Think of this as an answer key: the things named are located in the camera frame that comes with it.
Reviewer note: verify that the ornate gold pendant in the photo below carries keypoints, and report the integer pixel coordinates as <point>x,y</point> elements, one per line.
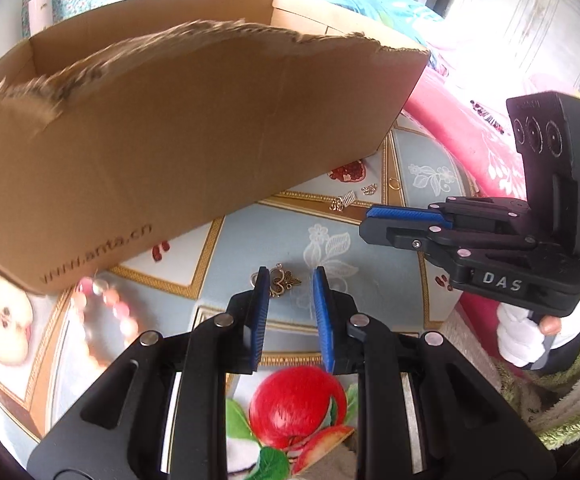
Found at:
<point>281,280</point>

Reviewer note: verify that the person's right hand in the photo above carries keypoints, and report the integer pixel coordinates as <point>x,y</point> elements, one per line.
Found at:
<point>517,340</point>

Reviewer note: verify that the blue printed quilt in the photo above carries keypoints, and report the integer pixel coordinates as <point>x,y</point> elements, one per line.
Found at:
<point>385,5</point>

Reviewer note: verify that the brown cardboard box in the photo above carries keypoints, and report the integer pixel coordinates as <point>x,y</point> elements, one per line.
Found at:
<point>170,160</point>

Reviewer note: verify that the pink printed blanket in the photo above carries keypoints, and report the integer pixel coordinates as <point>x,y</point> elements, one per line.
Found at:
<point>470,125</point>

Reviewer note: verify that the small ribbed silver charm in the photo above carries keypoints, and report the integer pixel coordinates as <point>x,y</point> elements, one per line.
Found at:
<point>345,201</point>

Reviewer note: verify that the fruit-print tablecloth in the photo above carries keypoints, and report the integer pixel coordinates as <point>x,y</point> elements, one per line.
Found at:
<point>280,230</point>

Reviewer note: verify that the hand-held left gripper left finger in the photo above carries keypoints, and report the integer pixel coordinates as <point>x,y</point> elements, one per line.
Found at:
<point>259,320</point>

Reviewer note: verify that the pale board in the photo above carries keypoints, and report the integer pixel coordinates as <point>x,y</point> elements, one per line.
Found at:
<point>41,12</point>

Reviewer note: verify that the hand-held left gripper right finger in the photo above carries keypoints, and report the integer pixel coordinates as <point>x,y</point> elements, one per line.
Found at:
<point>324,320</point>

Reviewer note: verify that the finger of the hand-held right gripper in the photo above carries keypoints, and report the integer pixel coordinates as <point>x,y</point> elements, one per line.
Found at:
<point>405,214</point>
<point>390,235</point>

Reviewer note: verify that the white panelled door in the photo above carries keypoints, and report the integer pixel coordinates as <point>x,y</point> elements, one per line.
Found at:
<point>520,20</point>

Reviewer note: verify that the small gold charm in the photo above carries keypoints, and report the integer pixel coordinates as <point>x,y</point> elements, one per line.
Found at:
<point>370,190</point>

